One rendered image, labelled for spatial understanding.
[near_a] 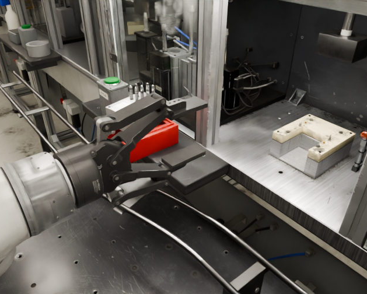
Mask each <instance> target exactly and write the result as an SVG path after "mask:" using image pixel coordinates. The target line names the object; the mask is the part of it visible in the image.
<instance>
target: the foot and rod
mask: <svg viewBox="0 0 367 294"><path fill-rule="evenodd" d="M355 18H356V14H355V13H349V12H346V14H345V19H344V23H343V26H342V30H341V29H331V30H328V31H324V32H321V33H319V38H318V42H317V47H316V52H315V54H319V55H323V56H326V57H330V58H334V59H336V60H340V61H344V62H348V63H350V64H352V63H354V62H357V61H359V60H362V59H364V58H366V57H367V35H365V34H359V33H354V32H352V29H353V26H354V22H355Z"/></svg>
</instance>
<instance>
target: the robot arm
mask: <svg viewBox="0 0 367 294"><path fill-rule="evenodd" d="M207 107H208V102H206V101H204V100H202V99H200V98H198V97H196V96H194V97H192V98H189V99H186V100H183V99H181V98H176V99H173V100H170V101H166V99H165V98H164V97H162V96H160V95H158V94H157V93H155V92H153V93H151V94H149V95H147V96H145V97H143V98H141V99H139V100H137V101H135V102H133V103H131V104H129V105H127V106H125V107H123V108H121V109H119V110H117V111H116V112H114V113H112V114H110V115H102V116H97V117H95V118H94V120H93V123H94V124H95V125H96V126H97V137H96V138H95V139H94V140H93V141H92V142H90V143H89V144H86V145H78V146H74V147H73V148H69V149H67V150H64V151H61V152H58V153H55V154H53V156H51V155H50V154H49V153H48V152H41V153H38V154H36V155H33V156H29V157H27V158H24V159H21V160H18V161H16V162H13V163H7V164H5V165H4V166H1V167H0V276H1V275H2V274H3V273H4V272H5V271H6V270H7V269H8V268H9V266H10V265H11V263H12V261H13V259H14V256H15V253H16V247H17V245H19V244H20V243H21V242H23V241H25V240H27V239H29V238H31V237H32V236H37V235H39V234H40V233H41V232H43V231H45V230H47V229H49V228H51V227H53V226H55V225H58V224H60V223H62V222H64V221H66V220H68V219H71V218H72V217H73V215H74V213H75V209H78V208H81V207H83V206H85V205H87V204H89V203H91V202H93V201H96V200H98V199H100V198H101V197H102V195H103V193H107V194H106V198H107V199H108V200H109V201H110V202H111V203H112V204H113V205H114V206H115V207H117V206H119V205H121V204H122V203H123V202H125V201H127V200H128V199H131V198H134V197H137V196H140V195H144V194H147V193H150V192H152V191H156V190H159V189H161V188H165V187H167V186H168V185H169V181H168V178H169V176H171V174H172V173H173V172H175V171H176V170H178V169H181V168H183V167H184V166H185V165H186V163H189V162H191V161H193V160H195V159H197V158H200V157H202V156H204V155H206V150H204V149H203V148H201V147H200V146H198V145H197V144H195V143H194V144H192V145H189V146H187V147H185V148H183V149H180V150H178V151H176V152H173V153H171V154H169V155H167V156H164V157H162V162H163V163H162V162H160V161H159V162H160V163H159V162H158V163H130V152H131V151H132V150H133V149H135V147H136V144H137V143H138V142H139V141H140V140H141V139H142V138H143V137H144V136H146V135H147V134H148V133H149V132H151V131H152V130H153V129H154V128H155V127H156V126H157V125H159V124H160V123H161V122H162V121H163V120H164V119H165V118H168V119H169V120H171V121H172V120H175V119H177V118H180V117H183V116H186V115H188V114H191V113H193V112H196V111H198V110H202V109H204V108H207ZM131 123H132V124H131ZM130 124H131V125H130ZM128 125H130V126H129V127H128V128H127V129H125V130H124V131H120V132H118V133H117V134H115V131H116V130H119V129H122V128H124V127H126V126H128ZM110 134H115V136H113V137H112V138H111V139H109V138H107V137H108V136H109V135H110ZM121 142H124V143H125V145H124V144H123V143H121ZM137 178H141V179H138V180H136V179H137ZM128 180H134V181H131V182H128V183H125V184H121V185H119V184H120V183H121V182H122V181H128Z"/></svg>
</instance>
